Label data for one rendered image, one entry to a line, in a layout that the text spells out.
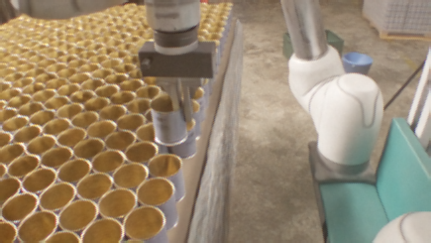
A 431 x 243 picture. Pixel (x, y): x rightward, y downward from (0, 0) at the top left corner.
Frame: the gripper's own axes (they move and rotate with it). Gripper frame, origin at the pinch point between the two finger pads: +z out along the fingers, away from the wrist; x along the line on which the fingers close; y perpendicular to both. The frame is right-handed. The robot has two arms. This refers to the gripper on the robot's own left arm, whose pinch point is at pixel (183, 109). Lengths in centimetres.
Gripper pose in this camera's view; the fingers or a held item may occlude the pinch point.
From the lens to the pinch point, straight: 64.5
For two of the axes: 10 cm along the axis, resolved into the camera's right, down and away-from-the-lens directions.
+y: -1.3, 5.8, -8.1
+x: 9.9, 0.4, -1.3
